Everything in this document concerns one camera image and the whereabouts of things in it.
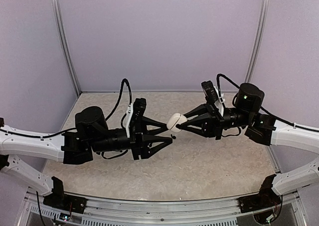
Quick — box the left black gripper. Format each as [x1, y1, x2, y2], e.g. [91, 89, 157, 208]
[90, 116, 173, 160]

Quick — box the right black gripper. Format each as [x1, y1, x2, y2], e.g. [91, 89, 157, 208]
[179, 101, 253, 140]

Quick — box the white earbud charging case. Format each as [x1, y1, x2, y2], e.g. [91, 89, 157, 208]
[166, 113, 187, 133]

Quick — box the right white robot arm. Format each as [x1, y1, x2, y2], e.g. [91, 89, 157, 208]
[176, 81, 319, 208]

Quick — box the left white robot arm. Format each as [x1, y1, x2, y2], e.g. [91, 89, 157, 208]
[0, 98, 172, 209]

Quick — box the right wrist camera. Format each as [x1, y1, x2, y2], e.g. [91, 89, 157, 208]
[201, 81, 225, 116]

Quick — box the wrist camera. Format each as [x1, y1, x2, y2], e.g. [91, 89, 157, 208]
[201, 81, 225, 116]
[125, 98, 147, 138]

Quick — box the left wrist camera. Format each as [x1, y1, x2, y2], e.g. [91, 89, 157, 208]
[125, 98, 147, 138]

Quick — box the front aluminium rail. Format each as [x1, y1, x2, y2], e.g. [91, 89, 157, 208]
[15, 189, 308, 226]

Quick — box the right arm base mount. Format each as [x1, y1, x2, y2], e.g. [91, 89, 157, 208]
[238, 174, 282, 213]

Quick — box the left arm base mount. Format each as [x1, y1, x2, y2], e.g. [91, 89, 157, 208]
[43, 176, 87, 214]

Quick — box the right aluminium frame post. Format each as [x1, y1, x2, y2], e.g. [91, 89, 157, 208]
[245, 0, 269, 83]

